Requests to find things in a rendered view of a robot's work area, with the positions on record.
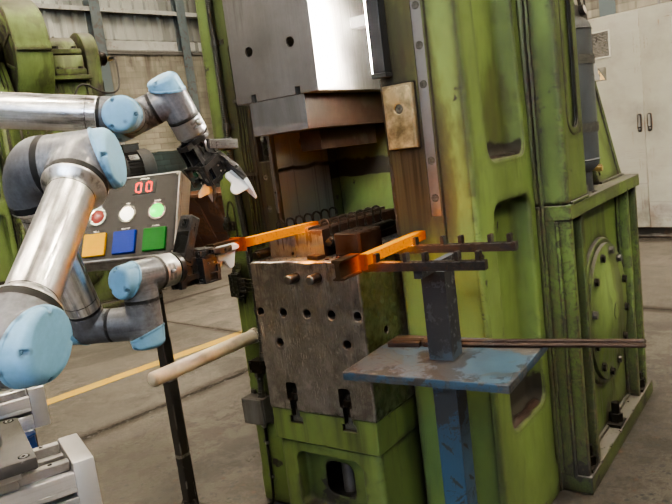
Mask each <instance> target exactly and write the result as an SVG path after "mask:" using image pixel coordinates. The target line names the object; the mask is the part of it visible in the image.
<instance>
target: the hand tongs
mask: <svg viewBox="0 0 672 504"><path fill-rule="evenodd" d="M461 343H462V347H555V348H646V339H461ZM421 345H422V346H424V347H428V340H427V339H424V338H393V339H391V341H389V342H388V347H420V346H421Z"/></svg>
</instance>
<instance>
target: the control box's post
mask: <svg viewBox="0 0 672 504"><path fill-rule="evenodd" d="M158 291H159V298H160V304H161V310H162V316H163V322H164V323H165V325H164V326H165V342H164V343H163V344H162V345H161V346H159V347H157V352H158V358H159V364H160V368H162V367H164V366H167V365H169V364H171V363H174V361H173V355H172V349H171V343H170V337H169V331H168V325H167V319H166V313H165V307H164V301H163V292H162V289H159V290H158ZM163 387H164V393H165V399H166V405H167V410H168V416H169V422H170V428H171V434H172V440H173V446H174V452H175V455H179V456H183V455H184V454H186V453H188V452H189V450H188V444H187V438H186V432H185V426H184V420H183V414H182V408H181V403H180V397H179V391H178V385H177V379H176V380H174V381H172V382H169V383H163ZM176 463H177V468H178V475H179V481H180V487H181V493H182V498H183V501H187V504H192V500H193V499H196V501H197V498H196V492H195V486H194V482H193V474H192V468H191V462H190V456H189V455H188V456H186V457H185V458H183V459H180V460H179V459H177V458H176Z"/></svg>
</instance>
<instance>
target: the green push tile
mask: <svg viewBox="0 0 672 504"><path fill-rule="evenodd" d="M166 236H167V227H166V226H161V227H152V228H144V229H143V240H142V252H148V251H158V250H166Z"/></svg>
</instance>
